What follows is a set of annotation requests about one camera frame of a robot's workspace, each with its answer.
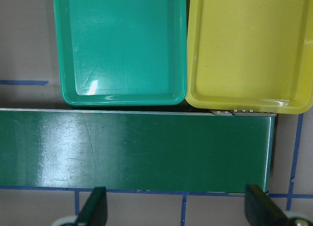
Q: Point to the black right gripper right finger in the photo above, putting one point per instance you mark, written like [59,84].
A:
[260,210]

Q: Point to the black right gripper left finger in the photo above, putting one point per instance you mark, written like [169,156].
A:
[95,210]

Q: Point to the green conveyor belt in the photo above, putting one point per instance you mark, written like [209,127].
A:
[195,152]

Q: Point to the yellow plastic tray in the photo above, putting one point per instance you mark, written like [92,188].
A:
[250,55]

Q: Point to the green plastic tray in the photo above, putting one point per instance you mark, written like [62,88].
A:
[121,52]

